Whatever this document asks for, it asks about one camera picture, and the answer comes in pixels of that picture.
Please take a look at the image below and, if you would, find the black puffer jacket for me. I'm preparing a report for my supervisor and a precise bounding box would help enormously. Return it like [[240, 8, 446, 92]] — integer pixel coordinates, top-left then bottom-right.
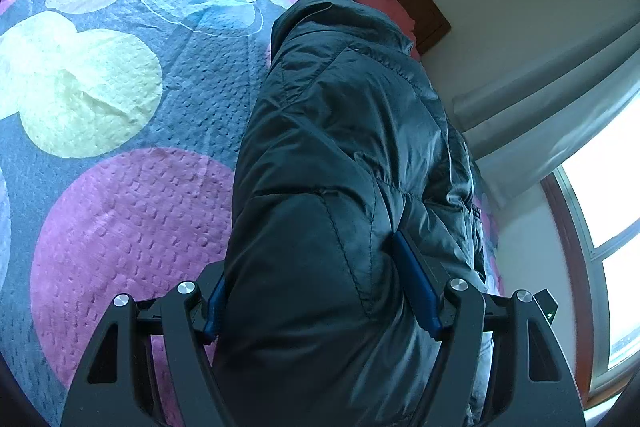
[[213, 0, 485, 426]]

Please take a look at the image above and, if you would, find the right side window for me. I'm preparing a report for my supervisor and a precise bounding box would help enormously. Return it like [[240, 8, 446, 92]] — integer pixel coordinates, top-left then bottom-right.
[[541, 101, 639, 407]]

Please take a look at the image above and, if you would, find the grey right curtain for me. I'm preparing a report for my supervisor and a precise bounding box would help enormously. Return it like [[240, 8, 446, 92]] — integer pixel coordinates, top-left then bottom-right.
[[452, 15, 639, 206]]

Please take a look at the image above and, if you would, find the colourful dotted bedspread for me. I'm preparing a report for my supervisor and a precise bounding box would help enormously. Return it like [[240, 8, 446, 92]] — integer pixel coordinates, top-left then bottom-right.
[[0, 0, 504, 427]]

